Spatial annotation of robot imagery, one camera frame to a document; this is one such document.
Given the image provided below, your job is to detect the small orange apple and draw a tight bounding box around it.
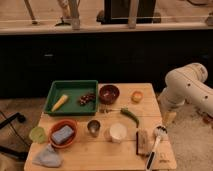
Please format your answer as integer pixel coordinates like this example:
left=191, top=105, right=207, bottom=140
left=131, top=91, right=143, bottom=103

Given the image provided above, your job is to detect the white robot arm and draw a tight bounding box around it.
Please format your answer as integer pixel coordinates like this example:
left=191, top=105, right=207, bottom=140
left=158, top=63, right=213, bottom=126

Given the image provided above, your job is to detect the white paper cup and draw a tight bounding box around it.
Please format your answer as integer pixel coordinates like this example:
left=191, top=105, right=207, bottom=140
left=109, top=123, right=127, bottom=143

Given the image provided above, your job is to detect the small steel cup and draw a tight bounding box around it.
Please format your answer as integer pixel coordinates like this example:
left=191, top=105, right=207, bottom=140
left=87, top=120, right=101, bottom=137

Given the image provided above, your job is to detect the white dish brush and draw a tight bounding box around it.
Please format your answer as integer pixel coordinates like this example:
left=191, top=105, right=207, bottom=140
left=145, top=125, right=167, bottom=171

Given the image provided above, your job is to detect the wooden scrub brush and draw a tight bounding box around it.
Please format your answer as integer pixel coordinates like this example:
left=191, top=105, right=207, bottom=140
left=136, top=130, right=151, bottom=156

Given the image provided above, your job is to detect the green chili pepper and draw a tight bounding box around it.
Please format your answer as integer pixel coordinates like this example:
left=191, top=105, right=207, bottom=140
left=120, top=108, right=140, bottom=128

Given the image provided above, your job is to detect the dark red bowl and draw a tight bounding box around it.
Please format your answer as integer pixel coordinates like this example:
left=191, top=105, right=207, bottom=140
left=99, top=85, right=120, bottom=105

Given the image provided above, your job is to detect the metal fork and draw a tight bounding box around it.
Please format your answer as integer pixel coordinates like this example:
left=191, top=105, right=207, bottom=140
left=99, top=108, right=120, bottom=113

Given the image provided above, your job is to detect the wooden folding table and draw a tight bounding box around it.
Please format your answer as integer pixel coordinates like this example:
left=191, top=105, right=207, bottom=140
left=23, top=82, right=178, bottom=171

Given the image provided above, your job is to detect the dark red grape bunch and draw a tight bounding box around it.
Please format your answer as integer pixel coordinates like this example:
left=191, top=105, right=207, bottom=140
left=78, top=93, right=96, bottom=106

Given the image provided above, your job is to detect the orange plastic bowl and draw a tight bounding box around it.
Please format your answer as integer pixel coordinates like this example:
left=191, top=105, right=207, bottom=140
left=48, top=119, right=77, bottom=149

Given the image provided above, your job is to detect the green plastic tray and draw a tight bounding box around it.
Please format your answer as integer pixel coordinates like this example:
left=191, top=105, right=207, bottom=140
left=43, top=80, right=98, bottom=116

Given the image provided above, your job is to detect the yellow corn cob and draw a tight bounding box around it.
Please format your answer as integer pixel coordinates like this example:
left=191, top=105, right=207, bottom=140
left=51, top=94, right=69, bottom=112

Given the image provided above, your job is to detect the blue sponge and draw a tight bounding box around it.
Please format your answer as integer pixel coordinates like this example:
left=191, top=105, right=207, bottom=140
left=51, top=125, right=74, bottom=145

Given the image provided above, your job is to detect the light blue cloth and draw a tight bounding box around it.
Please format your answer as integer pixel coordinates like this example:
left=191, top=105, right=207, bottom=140
left=32, top=144, right=62, bottom=168

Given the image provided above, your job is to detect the black stand base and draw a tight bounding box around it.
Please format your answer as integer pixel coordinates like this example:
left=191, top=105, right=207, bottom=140
left=0, top=111, right=28, bottom=160

